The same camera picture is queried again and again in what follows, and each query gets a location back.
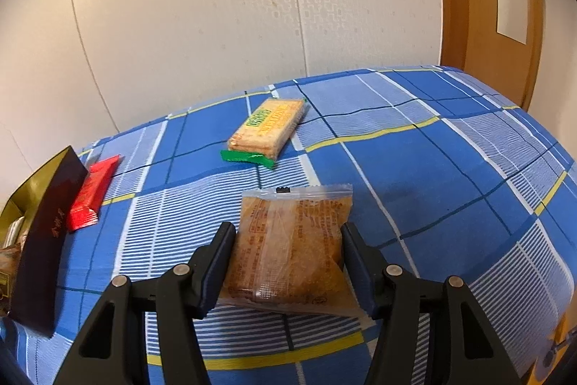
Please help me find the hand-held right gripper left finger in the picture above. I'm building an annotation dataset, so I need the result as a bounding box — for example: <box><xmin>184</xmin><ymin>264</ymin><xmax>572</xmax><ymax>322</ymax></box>
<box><xmin>53</xmin><ymin>222</ymin><xmax>236</xmax><ymax>385</ymax></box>

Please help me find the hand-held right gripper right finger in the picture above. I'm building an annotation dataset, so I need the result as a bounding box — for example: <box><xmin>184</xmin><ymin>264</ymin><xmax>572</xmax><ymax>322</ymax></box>
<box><xmin>340</xmin><ymin>222</ymin><xmax>523</xmax><ymax>385</ymax></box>

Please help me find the clear orange snack packet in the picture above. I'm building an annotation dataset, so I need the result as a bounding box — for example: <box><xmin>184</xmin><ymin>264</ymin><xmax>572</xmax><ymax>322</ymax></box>
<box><xmin>217</xmin><ymin>184</ymin><xmax>368</xmax><ymax>319</ymax></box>

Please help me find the dark box with gold inside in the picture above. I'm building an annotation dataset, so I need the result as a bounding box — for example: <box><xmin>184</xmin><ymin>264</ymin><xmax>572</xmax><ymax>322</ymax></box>
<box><xmin>0</xmin><ymin>146</ymin><xmax>88</xmax><ymax>338</ymax></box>

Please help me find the dark brown clear snack packet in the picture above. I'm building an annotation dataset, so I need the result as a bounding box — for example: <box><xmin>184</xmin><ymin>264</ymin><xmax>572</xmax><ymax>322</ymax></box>
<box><xmin>0</xmin><ymin>270</ymin><xmax>15</xmax><ymax>311</ymax></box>

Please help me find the blue plaid blanket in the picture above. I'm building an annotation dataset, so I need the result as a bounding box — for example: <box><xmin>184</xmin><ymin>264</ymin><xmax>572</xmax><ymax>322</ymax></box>
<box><xmin>0</xmin><ymin>67</ymin><xmax>577</xmax><ymax>385</ymax></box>

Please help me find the red snack packet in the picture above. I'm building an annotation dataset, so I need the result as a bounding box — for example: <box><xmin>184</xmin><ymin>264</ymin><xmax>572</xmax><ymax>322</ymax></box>
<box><xmin>67</xmin><ymin>155</ymin><xmax>123</xmax><ymax>232</ymax></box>

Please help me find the cracker packet with green end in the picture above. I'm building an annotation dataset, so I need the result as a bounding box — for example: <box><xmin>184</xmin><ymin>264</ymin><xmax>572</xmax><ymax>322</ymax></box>
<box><xmin>220</xmin><ymin>97</ymin><xmax>307</xmax><ymax>170</ymax></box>

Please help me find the wooden door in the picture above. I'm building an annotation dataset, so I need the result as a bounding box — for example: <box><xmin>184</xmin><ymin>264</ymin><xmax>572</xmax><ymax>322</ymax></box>
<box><xmin>432</xmin><ymin>0</ymin><xmax>547</xmax><ymax>111</ymax></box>

